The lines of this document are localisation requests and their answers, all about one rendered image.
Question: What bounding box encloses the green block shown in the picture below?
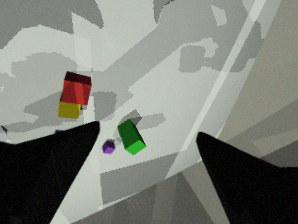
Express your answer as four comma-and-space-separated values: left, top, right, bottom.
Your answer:
117, 119, 139, 138
121, 128, 146, 156

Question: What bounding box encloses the small purple block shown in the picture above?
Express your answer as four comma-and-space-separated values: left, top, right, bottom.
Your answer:
103, 141, 115, 154

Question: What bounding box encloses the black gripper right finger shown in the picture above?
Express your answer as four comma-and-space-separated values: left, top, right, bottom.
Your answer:
195, 132, 298, 224

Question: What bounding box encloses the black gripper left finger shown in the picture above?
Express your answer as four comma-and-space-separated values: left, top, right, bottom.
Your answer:
0, 121, 101, 224

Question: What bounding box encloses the red block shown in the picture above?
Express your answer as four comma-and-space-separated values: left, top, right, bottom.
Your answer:
62, 71, 92, 105

